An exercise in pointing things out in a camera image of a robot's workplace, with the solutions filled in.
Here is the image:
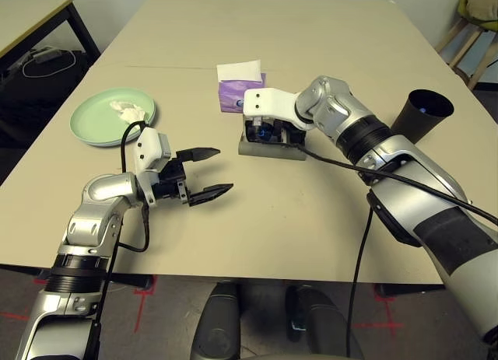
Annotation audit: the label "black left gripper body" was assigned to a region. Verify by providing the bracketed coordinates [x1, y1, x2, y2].
[153, 149, 191, 208]

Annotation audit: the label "grey glasses case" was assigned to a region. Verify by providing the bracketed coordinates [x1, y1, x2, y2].
[237, 136, 307, 161]

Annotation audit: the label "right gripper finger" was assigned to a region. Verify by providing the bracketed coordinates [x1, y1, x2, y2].
[272, 121, 289, 145]

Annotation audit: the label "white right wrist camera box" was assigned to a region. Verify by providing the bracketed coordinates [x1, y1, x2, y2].
[243, 87, 312, 134]

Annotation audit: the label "white tissue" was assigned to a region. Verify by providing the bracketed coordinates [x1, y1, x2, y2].
[118, 107, 148, 124]

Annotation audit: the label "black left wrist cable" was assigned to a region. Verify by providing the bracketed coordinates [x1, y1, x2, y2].
[91, 121, 153, 360]

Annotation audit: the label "black plastic cup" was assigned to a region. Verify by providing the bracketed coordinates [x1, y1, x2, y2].
[391, 89, 455, 145]

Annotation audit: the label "grey robot leg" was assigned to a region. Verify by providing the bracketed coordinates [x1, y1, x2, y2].
[193, 282, 242, 360]
[286, 284, 365, 360]

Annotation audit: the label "green seat cushion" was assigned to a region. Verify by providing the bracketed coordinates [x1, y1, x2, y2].
[457, 0, 498, 29]

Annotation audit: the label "thin white cable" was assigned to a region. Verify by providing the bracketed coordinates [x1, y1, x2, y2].
[22, 48, 77, 78]

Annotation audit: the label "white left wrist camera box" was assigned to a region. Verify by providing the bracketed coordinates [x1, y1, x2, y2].
[134, 127, 173, 205]

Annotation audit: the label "black sunglasses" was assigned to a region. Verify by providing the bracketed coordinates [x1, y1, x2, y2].
[245, 124, 273, 144]

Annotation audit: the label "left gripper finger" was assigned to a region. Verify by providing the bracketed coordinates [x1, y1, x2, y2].
[177, 146, 221, 163]
[188, 183, 235, 208]

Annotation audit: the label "black metal table foot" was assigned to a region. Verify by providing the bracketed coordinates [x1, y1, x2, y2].
[112, 274, 153, 292]
[375, 284, 447, 298]

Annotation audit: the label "wooden stool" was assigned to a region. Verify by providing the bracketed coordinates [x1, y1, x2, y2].
[434, 17, 498, 91]

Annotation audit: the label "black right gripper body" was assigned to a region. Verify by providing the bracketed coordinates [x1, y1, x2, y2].
[286, 121, 309, 146]

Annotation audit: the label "green plastic plate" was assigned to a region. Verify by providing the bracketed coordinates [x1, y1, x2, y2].
[69, 87, 160, 148]

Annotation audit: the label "grey power adapter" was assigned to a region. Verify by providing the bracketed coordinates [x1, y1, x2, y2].
[33, 47, 61, 64]

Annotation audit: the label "purple tissue pack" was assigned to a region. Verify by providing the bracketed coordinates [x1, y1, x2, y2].
[216, 58, 268, 114]

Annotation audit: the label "grey robot left leg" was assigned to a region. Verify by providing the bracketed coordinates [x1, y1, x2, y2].
[193, 282, 242, 360]

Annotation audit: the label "grey robot right leg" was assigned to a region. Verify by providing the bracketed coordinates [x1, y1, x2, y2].
[286, 284, 365, 360]

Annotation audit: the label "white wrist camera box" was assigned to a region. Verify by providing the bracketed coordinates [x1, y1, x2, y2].
[243, 87, 312, 134]
[134, 127, 173, 205]

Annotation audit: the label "beige black-framed side table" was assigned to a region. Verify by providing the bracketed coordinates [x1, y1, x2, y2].
[0, 0, 102, 65]

